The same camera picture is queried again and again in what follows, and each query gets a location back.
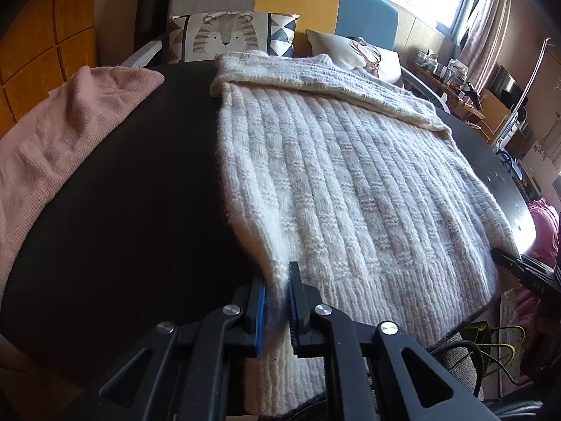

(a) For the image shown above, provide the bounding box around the wooden cabinet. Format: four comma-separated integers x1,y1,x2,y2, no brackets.
480,90,513,141

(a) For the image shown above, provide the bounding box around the black upright panel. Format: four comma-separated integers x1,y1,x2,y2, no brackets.
136,0,173,50

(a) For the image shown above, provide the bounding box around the patterned window curtain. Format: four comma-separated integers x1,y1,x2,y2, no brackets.
456,0,513,93

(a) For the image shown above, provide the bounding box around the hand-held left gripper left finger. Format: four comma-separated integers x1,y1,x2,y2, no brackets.
74,283,266,421

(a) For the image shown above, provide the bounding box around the white flower decal shelf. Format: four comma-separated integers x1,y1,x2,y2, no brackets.
521,140,554,194

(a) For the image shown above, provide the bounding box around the pink knit garment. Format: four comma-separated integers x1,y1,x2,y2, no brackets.
0,66,165,303

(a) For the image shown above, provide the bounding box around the white knit sweater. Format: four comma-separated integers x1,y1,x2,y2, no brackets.
210,52,520,417

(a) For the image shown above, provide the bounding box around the metal drip stand pole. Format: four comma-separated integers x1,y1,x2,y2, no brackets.
495,37,554,146

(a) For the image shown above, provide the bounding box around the striped animal print pillow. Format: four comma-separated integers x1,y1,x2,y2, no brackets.
167,12,301,63

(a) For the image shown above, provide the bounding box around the grey yellow blue sofa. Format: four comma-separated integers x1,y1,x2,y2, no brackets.
118,0,448,110

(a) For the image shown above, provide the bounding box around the green handled bag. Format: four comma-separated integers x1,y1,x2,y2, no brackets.
460,320,527,380

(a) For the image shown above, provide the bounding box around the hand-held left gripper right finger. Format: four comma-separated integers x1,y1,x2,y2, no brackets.
287,262,496,421

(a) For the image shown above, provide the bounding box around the deer print pillow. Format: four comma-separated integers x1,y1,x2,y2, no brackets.
305,29,401,84

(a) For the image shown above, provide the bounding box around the pink bed quilt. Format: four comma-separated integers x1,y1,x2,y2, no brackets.
528,197,561,273

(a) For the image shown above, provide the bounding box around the clutter of desk bottles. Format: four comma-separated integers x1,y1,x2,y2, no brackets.
416,48,478,95

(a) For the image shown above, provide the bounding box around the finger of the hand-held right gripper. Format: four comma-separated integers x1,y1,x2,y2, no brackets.
491,248,533,279

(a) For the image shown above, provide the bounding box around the wooden desk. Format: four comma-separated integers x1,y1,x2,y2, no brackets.
414,64,487,129

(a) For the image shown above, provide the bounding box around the black flat television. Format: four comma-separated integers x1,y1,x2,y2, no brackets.
488,66,524,99

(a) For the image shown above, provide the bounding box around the orange wooden wardrobe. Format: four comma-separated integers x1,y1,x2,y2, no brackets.
0,0,99,141

